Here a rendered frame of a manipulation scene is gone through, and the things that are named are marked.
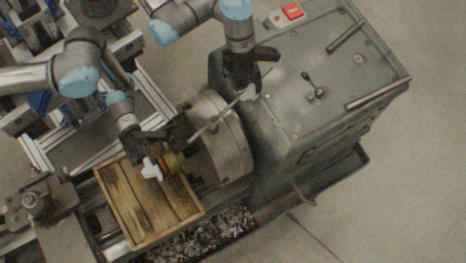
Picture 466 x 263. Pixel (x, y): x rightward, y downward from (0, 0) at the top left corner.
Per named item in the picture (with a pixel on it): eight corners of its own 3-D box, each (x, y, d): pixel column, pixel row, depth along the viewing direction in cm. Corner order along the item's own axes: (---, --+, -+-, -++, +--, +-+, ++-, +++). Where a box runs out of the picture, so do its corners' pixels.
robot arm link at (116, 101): (125, 96, 155) (121, 85, 147) (137, 120, 151) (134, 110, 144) (106, 105, 153) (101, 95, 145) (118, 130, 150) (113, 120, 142)
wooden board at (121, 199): (161, 136, 168) (161, 131, 164) (205, 215, 157) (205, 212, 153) (94, 170, 161) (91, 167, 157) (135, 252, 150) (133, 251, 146)
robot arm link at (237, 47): (245, 20, 109) (261, 35, 104) (246, 33, 112) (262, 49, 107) (219, 31, 107) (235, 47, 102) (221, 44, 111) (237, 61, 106)
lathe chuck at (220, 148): (197, 111, 164) (200, 78, 134) (238, 182, 158) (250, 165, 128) (176, 121, 162) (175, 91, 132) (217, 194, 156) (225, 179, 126)
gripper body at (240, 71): (223, 78, 119) (217, 46, 110) (249, 66, 121) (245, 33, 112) (236, 95, 115) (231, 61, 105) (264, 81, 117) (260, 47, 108)
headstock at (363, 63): (318, 40, 189) (340, -16, 153) (379, 125, 175) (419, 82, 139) (202, 96, 175) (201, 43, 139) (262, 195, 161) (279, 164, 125)
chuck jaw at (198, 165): (210, 146, 141) (227, 175, 136) (210, 153, 146) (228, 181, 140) (180, 161, 139) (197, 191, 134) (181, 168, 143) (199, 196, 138)
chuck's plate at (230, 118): (205, 107, 165) (210, 74, 135) (246, 178, 159) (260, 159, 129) (197, 111, 164) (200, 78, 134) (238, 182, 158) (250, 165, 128)
